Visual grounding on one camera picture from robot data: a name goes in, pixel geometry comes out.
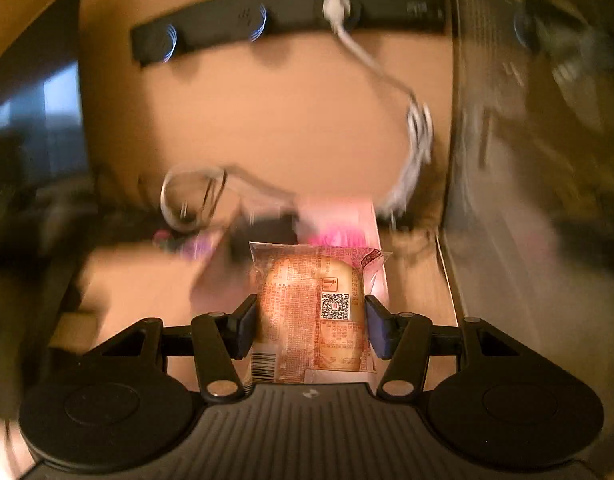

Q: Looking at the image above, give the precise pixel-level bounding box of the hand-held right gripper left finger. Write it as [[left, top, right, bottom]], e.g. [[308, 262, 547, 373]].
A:
[[99, 294, 260, 404]]

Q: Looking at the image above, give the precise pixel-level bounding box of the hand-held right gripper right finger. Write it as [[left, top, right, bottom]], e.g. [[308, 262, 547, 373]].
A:
[[364, 294, 518, 402]]

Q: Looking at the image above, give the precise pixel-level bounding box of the bread packet orange print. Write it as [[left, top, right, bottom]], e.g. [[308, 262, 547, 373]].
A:
[[244, 241, 392, 391]]

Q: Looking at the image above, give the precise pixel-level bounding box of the pink cardboard box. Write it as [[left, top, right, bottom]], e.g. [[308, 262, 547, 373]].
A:
[[287, 197, 394, 311]]

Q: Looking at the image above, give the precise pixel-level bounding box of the right computer monitor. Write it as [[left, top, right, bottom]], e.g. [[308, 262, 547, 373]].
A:
[[437, 0, 614, 361]]

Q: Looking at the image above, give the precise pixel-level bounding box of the dark computer monitor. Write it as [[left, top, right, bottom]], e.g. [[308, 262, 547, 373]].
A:
[[0, 0, 90, 201]]

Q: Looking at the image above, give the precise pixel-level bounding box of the grey power cable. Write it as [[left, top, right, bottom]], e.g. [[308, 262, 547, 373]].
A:
[[159, 0, 435, 233]]

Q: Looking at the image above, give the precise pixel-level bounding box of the black wall power strip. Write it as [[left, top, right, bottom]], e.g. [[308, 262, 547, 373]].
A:
[[131, 0, 448, 67]]

